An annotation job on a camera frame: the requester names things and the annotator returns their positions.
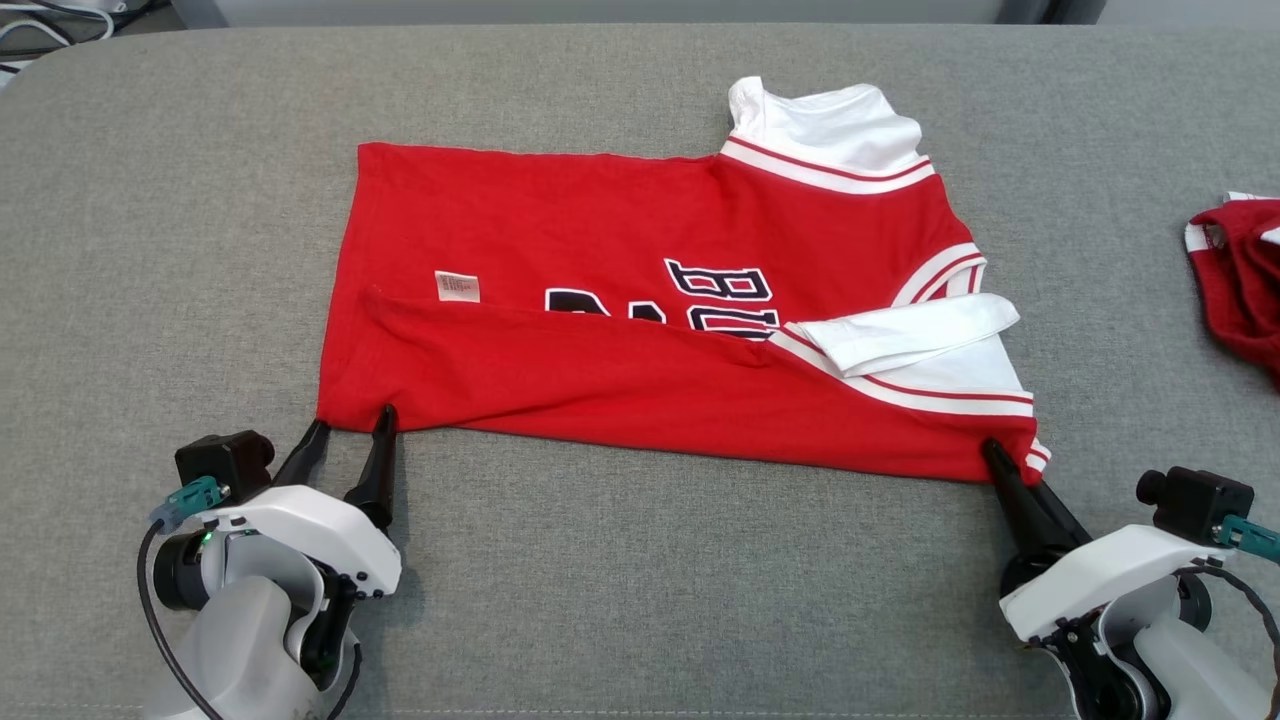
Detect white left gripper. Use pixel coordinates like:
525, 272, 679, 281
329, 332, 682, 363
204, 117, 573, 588
195, 404, 404, 601

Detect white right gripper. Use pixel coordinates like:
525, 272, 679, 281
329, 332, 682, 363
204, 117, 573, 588
980, 437, 1238, 644

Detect red shorts white stripe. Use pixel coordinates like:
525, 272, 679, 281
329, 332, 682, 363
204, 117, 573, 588
1183, 189, 1280, 389

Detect red basketball jersey white sleeves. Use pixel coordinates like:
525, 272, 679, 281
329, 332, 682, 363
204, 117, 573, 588
315, 75, 1053, 487

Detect narrow white partition panel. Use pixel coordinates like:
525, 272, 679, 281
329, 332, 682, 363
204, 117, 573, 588
1100, 0, 1280, 27

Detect wide white partition panel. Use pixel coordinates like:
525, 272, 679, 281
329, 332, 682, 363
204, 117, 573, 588
215, 0, 1003, 25

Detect teal left camera connector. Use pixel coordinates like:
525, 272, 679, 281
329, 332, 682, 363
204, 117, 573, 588
148, 474, 227, 532

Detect teal camera connector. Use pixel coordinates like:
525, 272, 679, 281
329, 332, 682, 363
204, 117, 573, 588
1212, 514, 1280, 567
148, 474, 227, 532

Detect thin black left gripper cable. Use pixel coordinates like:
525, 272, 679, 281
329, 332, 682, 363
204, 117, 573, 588
324, 638, 364, 720

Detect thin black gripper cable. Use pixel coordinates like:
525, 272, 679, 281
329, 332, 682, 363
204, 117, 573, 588
1175, 563, 1280, 701
324, 638, 364, 720

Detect teal right camera connector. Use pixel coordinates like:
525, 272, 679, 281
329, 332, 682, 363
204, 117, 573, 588
1212, 514, 1280, 567

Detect black left camera cable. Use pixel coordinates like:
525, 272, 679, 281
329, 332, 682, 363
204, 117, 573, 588
136, 518, 227, 720

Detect thin black right gripper cable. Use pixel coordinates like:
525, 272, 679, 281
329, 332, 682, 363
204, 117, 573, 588
1175, 563, 1280, 701

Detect grey partition end post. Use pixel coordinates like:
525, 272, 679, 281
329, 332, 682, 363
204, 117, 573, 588
168, 0, 233, 30

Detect black floor cable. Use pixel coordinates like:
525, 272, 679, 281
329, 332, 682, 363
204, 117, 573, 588
28, 0, 173, 25

